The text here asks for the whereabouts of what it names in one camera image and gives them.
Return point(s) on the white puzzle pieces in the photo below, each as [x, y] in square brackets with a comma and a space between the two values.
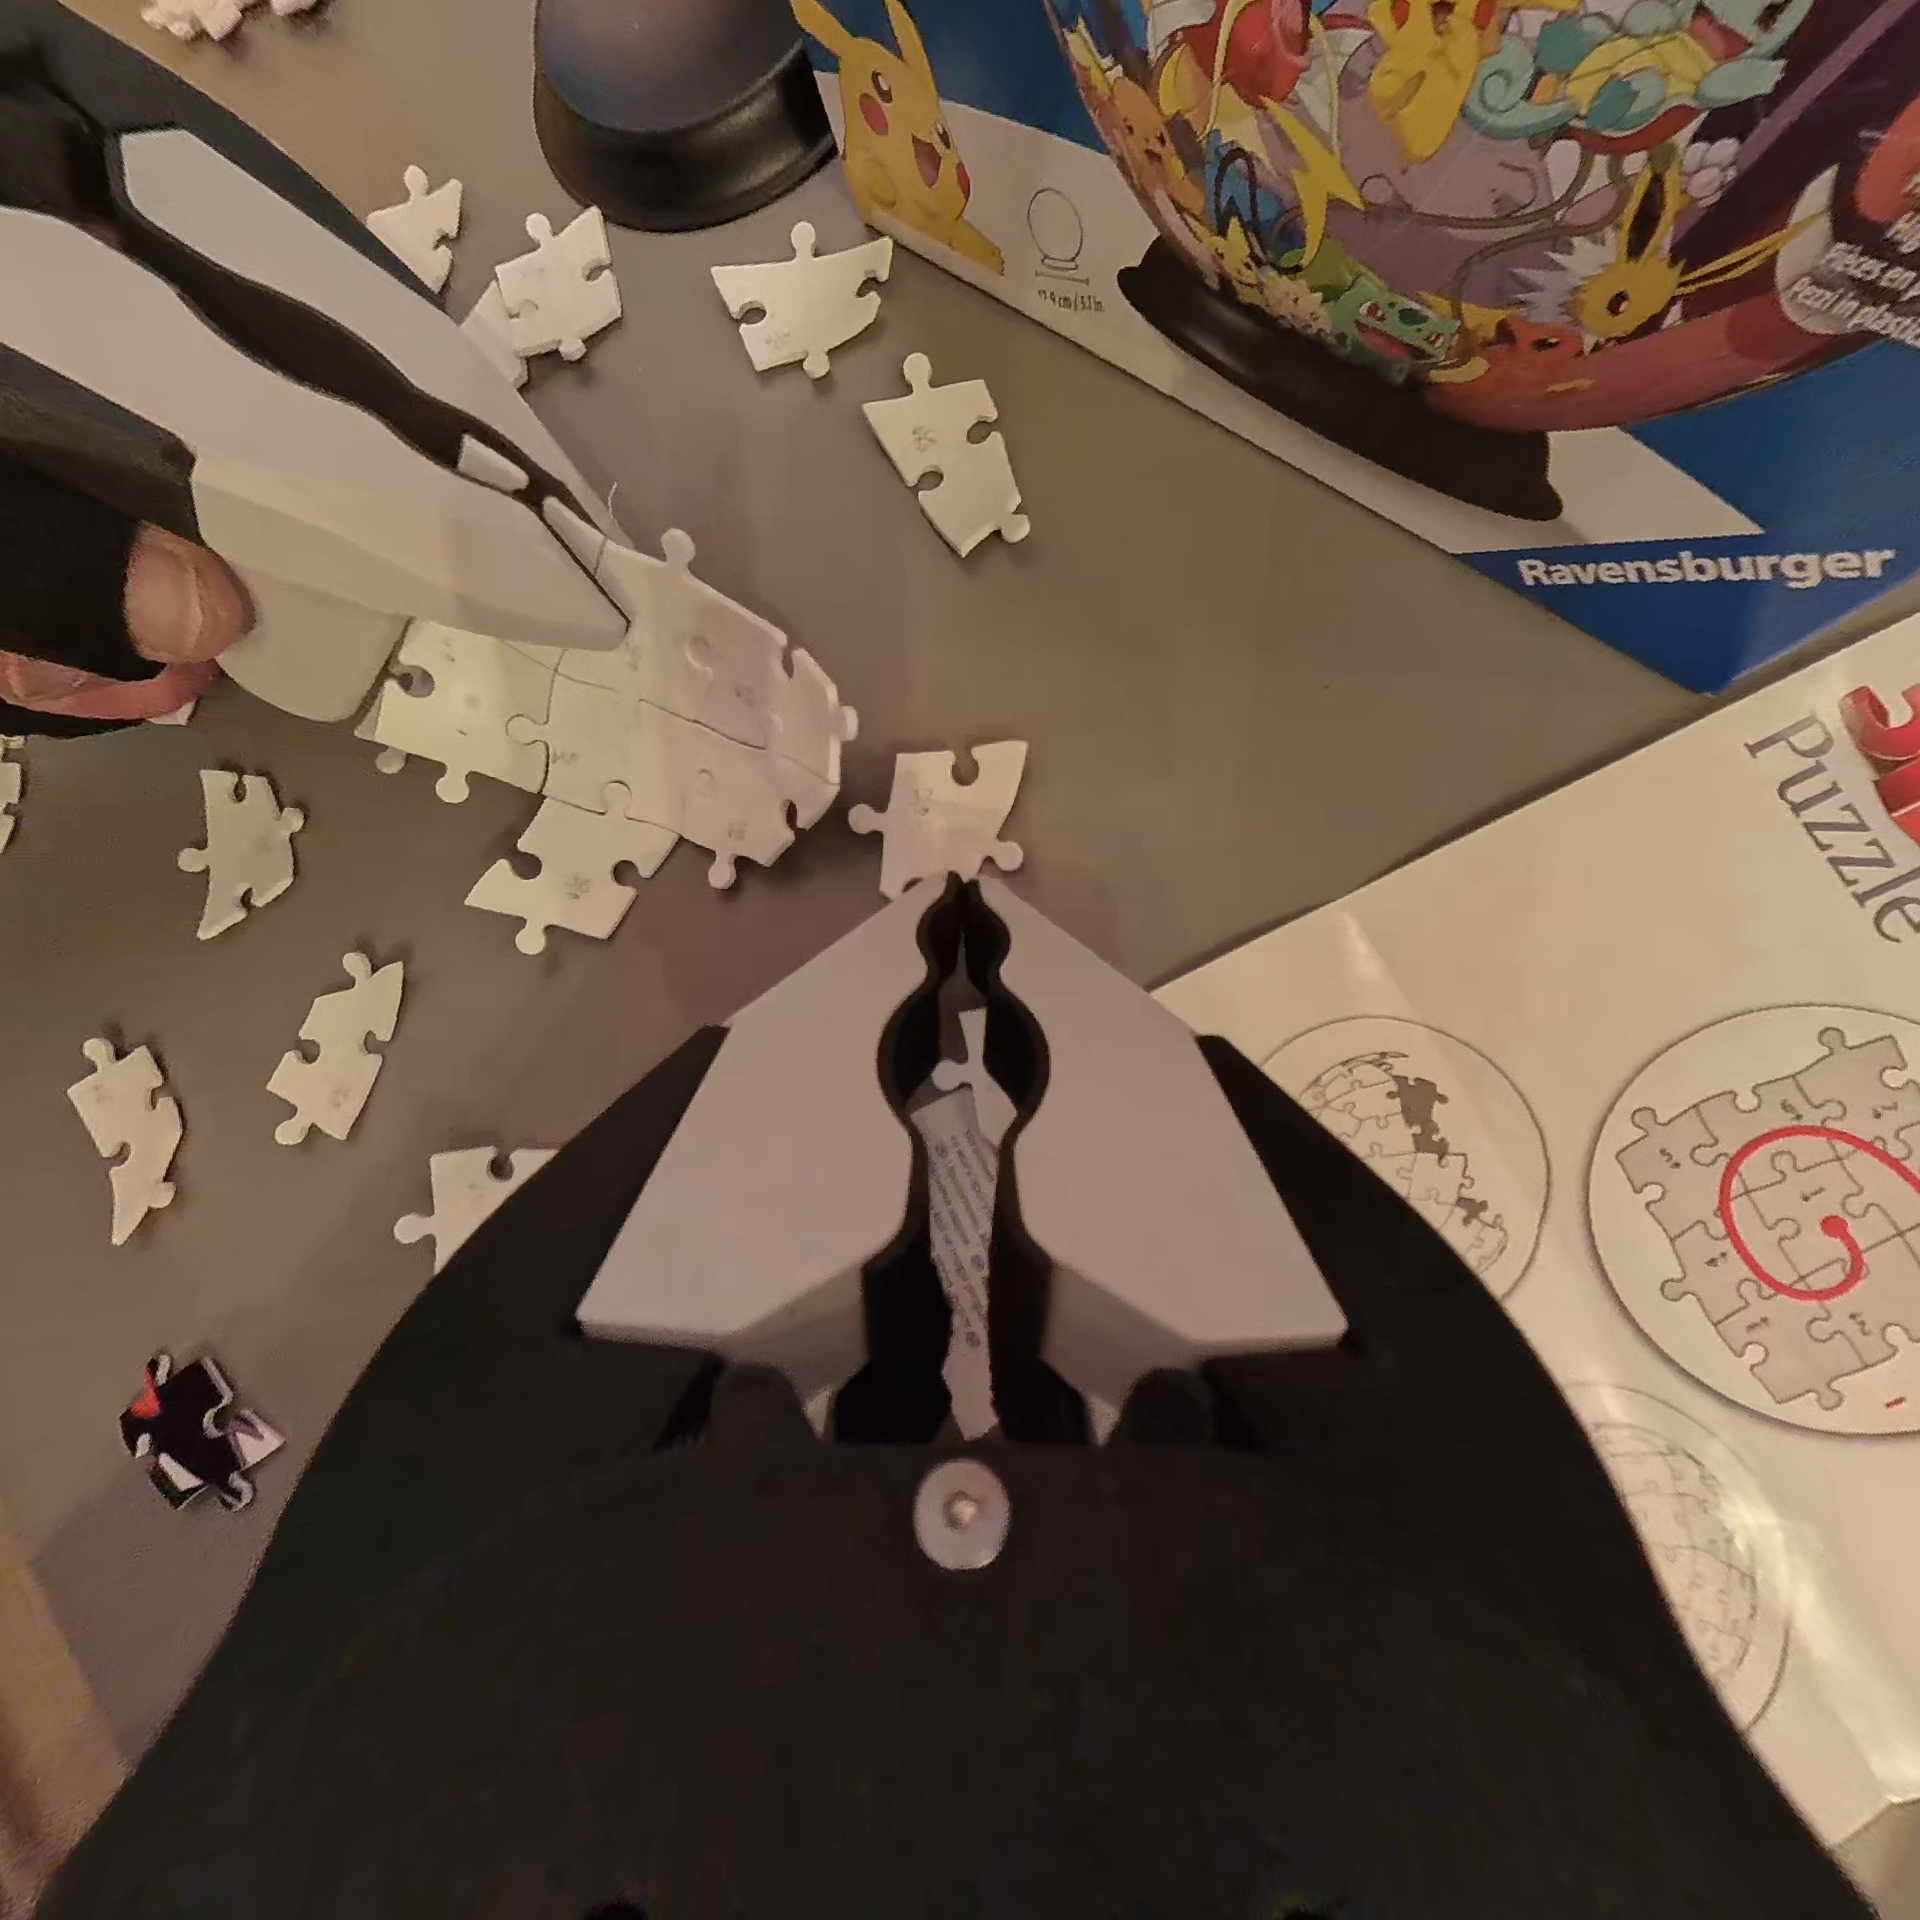
[797, 300]

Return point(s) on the person's left hand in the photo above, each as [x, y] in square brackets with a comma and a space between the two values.
[189, 600]

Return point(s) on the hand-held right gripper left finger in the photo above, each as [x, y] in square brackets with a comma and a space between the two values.
[720, 1201]

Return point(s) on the white instruction sheet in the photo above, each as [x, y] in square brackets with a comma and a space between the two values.
[1499, 932]

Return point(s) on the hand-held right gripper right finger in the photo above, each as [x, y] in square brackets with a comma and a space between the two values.
[1184, 1201]

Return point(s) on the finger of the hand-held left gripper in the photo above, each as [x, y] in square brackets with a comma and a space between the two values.
[301, 480]
[330, 254]

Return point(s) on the colourful cartoon puzzle box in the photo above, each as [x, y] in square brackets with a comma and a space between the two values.
[1499, 480]

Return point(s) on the single white puzzle piece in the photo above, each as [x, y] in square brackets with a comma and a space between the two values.
[945, 810]

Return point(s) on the black round ball stand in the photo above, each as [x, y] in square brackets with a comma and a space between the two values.
[675, 150]

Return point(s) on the small white puzzle section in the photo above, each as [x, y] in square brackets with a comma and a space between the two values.
[481, 720]

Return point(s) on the person's beige trousers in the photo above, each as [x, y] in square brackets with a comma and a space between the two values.
[38, 1724]

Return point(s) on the black printed puzzle piece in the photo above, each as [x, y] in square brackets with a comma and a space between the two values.
[195, 1433]

